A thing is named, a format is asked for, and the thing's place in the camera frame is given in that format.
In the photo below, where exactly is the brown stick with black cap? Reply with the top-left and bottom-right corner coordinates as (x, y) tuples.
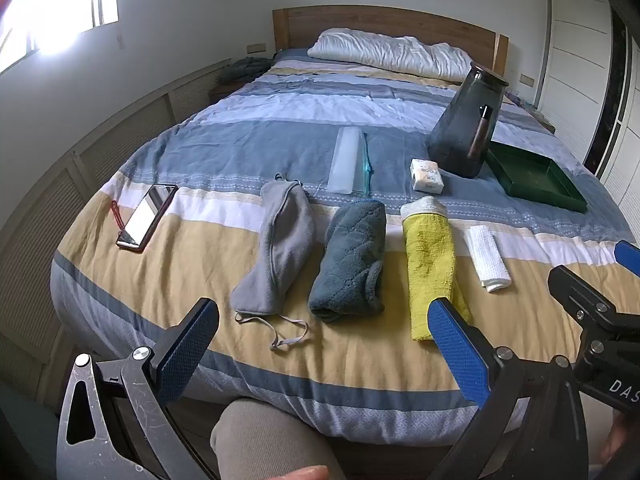
(467, 105), (493, 158)

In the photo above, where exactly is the translucent zip pouch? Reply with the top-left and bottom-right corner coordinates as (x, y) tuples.
(327, 127), (373, 196)

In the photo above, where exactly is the white wardrobe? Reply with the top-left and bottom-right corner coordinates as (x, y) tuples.
(532, 0), (640, 241)

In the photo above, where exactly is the grey sleep mask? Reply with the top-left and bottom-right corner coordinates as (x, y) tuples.
(231, 174), (315, 352)

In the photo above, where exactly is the striped bed blanket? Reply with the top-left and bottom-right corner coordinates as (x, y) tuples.
(50, 47), (640, 433)

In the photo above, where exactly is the yellow towel with beige band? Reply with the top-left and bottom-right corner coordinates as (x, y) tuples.
(400, 196), (473, 342)

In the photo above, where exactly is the white pillow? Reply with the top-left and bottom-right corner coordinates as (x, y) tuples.
(307, 29), (473, 83)

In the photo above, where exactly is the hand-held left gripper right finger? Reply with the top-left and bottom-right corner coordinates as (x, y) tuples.
(426, 297), (591, 480)

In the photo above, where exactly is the wooden headboard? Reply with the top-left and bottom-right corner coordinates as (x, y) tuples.
(272, 6), (510, 78)

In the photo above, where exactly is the louvred wall cabinet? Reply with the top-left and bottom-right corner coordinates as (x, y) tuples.
(0, 57), (233, 396)

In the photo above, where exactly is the person's left hand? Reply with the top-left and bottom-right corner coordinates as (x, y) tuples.
(270, 465), (330, 480)

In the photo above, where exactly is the person's beige trouser leg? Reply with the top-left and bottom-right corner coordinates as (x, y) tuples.
(210, 399), (346, 480)

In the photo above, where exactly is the dark teal quilted towel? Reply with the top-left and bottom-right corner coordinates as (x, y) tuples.
(308, 200), (387, 322)

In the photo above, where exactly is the white waffle washcloth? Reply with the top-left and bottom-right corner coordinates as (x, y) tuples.
(465, 225), (512, 293)

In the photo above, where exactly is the dark cloth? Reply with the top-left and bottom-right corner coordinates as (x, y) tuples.
(220, 57), (273, 86)

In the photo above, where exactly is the person's right hand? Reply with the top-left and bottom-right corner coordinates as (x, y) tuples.
(602, 412), (640, 476)

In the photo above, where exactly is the green tray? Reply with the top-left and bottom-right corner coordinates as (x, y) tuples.
(485, 140), (588, 213)

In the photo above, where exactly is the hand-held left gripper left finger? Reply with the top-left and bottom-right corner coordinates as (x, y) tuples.
(56, 298), (221, 480)

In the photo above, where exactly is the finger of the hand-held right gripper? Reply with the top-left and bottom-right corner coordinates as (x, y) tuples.
(547, 265), (640, 362)
(614, 239), (640, 278)

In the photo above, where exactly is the smartphone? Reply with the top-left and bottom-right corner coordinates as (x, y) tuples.
(116, 184), (179, 252)

